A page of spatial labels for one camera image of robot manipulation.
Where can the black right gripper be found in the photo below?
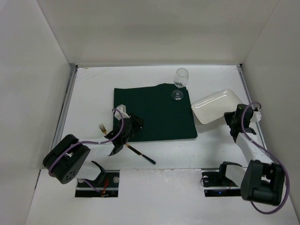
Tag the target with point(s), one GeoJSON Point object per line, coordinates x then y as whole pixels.
{"type": "Point", "coordinates": [233, 124]}

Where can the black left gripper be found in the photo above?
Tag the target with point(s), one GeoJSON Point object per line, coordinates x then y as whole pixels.
{"type": "Point", "coordinates": [133, 123]}

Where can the white rectangular plate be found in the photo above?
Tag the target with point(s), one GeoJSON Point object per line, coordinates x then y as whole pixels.
{"type": "Point", "coordinates": [214, 106]}

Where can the gold knife green handle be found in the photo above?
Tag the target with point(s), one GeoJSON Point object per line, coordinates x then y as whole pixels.
{"type": "Point", "coordinates": [140, 154]}

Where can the gold fork green handle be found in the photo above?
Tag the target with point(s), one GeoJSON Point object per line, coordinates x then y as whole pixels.
{"type": "Point", "coordinates": [103, 129]}

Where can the dark green cloth napkin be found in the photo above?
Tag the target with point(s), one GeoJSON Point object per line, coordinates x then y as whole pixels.
{"type": "Point", "coordinates": [165, 118]}

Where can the clear wine glass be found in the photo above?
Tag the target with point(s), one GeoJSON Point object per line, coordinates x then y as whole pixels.
{"type": "Point", "coordinates": [180, 80]}

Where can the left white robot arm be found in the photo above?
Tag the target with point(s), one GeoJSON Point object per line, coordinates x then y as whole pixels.
{"type": "Point", "coordinates": [66, 159]}

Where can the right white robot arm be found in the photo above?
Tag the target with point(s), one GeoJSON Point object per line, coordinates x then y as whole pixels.
{"type": "Point", "coordinates": [263, 179]}

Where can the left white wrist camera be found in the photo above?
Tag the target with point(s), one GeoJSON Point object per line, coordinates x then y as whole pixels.
{"type": "Point", "coordinates": [121, 110]}

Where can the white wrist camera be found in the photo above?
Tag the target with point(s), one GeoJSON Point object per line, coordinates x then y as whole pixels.
{"type": "Point", "coordinates": [121, 110]}
{"type": "Point", "coordinates": [256, 115]}

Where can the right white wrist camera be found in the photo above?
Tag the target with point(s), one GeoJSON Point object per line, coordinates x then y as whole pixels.
{"type": "Point", "coordinates": [256, 115]}

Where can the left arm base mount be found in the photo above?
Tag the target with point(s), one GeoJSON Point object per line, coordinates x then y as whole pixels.
{"type": "Point", "coordinates": [105, 185]}

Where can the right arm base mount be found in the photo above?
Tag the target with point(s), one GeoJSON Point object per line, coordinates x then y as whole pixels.
{"type": "Point", "coordinates": [216, 184]}

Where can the left aluminium table rail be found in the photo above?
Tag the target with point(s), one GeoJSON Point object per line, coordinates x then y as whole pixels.
{"type": "Point", "coordinates": [65, 105]}

